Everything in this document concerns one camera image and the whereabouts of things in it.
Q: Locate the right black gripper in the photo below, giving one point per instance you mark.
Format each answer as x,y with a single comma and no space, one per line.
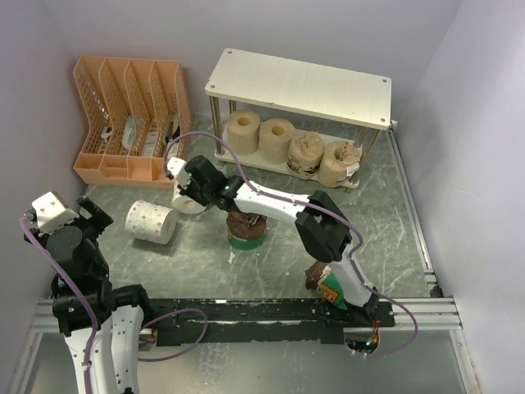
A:
188,191

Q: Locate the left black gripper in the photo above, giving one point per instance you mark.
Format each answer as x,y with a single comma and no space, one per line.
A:
98,219

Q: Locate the floral white paper roll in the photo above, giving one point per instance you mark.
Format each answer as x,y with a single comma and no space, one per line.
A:
151,222
184,204

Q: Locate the green brown roll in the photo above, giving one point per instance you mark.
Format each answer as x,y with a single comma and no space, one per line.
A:
246,230
321,279

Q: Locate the beige unwrapped paper roll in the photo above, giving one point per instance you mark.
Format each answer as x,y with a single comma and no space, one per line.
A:
275,136
243,131

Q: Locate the brown paper roll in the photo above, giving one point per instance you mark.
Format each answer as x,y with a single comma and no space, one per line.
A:
339,162
305,155

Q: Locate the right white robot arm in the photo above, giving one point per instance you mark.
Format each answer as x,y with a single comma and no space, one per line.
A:
322,227

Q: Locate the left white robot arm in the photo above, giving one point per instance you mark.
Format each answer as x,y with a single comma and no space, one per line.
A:
100,323

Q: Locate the white two-tier shelf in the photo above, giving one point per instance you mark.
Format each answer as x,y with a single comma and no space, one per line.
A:
303,88

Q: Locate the items in organizer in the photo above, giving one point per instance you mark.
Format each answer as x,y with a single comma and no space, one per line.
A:
151,143

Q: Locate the orange plastic file organizer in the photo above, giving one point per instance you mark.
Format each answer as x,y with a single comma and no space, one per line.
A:
111,89

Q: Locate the lying green brown wrapped roll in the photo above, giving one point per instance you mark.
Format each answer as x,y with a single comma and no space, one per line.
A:
321,279

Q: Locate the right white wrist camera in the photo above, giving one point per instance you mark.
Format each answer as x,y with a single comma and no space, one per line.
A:
175,170

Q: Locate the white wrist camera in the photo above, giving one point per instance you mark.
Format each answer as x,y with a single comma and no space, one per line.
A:
52,212
175,170

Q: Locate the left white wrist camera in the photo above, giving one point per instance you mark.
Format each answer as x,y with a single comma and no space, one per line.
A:
52,212

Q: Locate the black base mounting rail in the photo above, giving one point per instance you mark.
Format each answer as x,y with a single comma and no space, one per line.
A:
231,321

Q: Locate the aluminium frame rail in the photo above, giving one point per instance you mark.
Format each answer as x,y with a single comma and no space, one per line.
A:
428,365

